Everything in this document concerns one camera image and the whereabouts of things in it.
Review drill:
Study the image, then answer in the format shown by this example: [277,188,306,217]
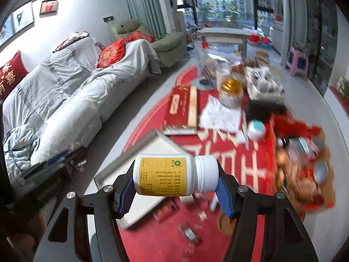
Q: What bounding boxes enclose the grey perforated stand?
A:
[195,46,216,90]

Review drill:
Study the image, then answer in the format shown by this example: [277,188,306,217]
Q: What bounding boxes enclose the white table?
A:
[198,27,251,56]

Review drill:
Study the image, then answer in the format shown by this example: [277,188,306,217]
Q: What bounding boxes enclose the flat red gift box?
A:
[164,86,198,135]

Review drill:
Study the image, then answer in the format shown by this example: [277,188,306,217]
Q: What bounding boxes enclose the light blue blanket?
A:
[3,123,40,186]

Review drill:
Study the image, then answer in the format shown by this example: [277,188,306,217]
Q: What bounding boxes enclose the clear zip bag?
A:
[204,49,243,71]

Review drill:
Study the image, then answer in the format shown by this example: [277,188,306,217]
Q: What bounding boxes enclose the pink stool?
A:
[286,47,309,79]

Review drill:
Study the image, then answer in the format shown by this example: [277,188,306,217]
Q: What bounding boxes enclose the beige long flat box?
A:
[188,86,198,128]

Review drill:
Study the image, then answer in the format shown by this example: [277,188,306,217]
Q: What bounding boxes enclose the flat patterned cushion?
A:
[53,31,90,52]

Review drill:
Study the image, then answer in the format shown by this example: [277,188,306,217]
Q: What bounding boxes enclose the grey curtain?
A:
[121,0,167,33]

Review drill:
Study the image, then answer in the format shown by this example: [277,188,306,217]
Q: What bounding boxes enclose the red framed picture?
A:
[39,0,59,15]

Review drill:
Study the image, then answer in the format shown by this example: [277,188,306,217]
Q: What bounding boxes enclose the white shallow box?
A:
[93,130,197,230]

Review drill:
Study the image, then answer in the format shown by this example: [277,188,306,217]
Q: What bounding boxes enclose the clear jar gold lid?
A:
[218,79,244,109]

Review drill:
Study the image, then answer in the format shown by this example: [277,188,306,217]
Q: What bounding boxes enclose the red cushion white letters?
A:
[0,50,30,101]

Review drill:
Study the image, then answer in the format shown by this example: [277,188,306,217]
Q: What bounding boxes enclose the silver round tin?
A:
[313,161,329,183]

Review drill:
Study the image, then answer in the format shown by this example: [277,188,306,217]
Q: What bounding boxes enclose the small red patterned cushion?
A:
[127,31,155,43]

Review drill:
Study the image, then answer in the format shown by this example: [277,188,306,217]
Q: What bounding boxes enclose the white teal round container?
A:
[247,120,266,140]

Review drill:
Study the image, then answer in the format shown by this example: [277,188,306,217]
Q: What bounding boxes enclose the white bottle yellow label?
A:
[133,153,220,197]

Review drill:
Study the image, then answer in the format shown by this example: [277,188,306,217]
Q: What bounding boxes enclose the clear plastic box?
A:
[286,138,318,156]

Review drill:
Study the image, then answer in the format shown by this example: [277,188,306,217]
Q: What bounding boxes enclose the cardboard box red trim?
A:
[273,115,336,213]

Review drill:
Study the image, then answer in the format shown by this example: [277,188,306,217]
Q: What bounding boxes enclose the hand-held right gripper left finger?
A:
[33,166,137,262]

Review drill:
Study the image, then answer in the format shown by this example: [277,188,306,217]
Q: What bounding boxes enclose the glass cabinet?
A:
[308,0,339,93]

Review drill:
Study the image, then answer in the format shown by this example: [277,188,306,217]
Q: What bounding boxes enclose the black box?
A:
[244,98,287,122]

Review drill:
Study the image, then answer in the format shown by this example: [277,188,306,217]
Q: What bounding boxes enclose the grey covered sofa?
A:
[0,31,161,181]

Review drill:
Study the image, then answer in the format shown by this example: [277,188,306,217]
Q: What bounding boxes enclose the red embroidered cushion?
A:
[97,38,127,69]

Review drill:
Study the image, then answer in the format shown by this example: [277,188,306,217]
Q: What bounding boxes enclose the white framed picture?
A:
[12,1,35,29]

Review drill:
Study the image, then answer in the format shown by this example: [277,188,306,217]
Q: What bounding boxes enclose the white basket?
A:
[244,65,285,101]

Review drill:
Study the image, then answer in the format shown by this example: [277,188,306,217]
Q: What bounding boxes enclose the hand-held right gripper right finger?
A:
[215,164,319,262]

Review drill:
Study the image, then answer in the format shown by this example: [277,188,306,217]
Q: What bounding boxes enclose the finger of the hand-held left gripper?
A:
[20,149,70,179]
[27,145,88,186]

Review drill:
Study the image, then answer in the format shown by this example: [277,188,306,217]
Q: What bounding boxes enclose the green armchair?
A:
[110,20,188,67]

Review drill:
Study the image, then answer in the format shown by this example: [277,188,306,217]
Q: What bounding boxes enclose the white plastic bag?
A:
[199,97,247,131]

